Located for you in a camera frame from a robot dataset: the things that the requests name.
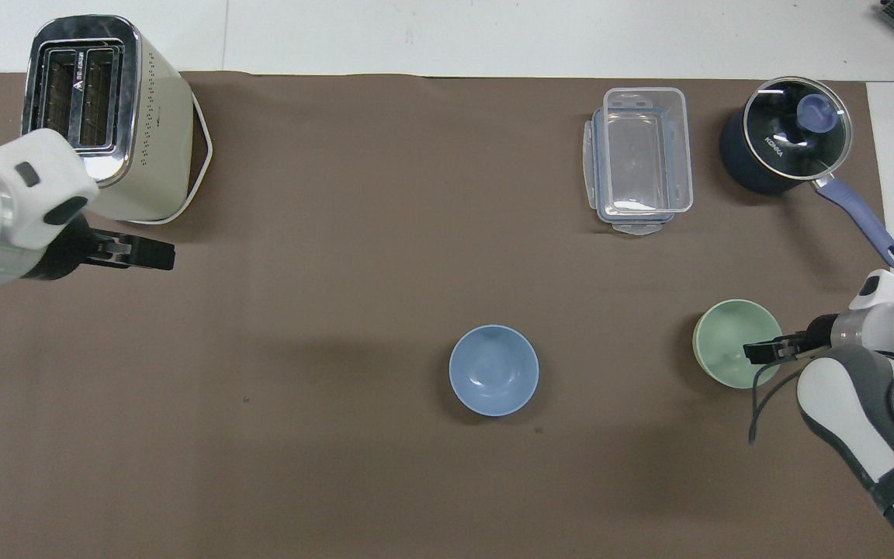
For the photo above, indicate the green bowl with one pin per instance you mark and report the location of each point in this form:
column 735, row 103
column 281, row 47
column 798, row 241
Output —
column 726, row 341

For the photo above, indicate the blue bowl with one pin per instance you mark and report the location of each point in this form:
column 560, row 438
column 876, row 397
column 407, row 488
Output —
column 493, row 371

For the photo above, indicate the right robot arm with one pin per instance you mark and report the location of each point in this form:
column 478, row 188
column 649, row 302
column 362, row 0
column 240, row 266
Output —
column 843, row 396

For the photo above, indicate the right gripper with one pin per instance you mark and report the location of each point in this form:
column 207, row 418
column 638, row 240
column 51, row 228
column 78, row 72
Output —
column 819, row 335

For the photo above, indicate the glass pot lid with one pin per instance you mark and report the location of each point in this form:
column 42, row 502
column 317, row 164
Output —
column 784, row 132

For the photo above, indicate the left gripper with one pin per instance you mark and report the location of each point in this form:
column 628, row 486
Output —
column 71, row 250

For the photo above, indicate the cream two-slot toaster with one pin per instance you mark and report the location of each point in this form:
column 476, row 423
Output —
column 148, row 132

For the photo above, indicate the clear plastic container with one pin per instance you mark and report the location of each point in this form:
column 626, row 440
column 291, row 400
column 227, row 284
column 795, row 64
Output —
column 649, row 155

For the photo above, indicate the dark blue saucepan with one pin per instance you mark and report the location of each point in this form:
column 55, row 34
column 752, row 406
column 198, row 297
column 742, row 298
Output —
column 742, row 167

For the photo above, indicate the clear plastic container lid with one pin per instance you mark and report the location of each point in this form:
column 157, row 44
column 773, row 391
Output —
column 591, row 167

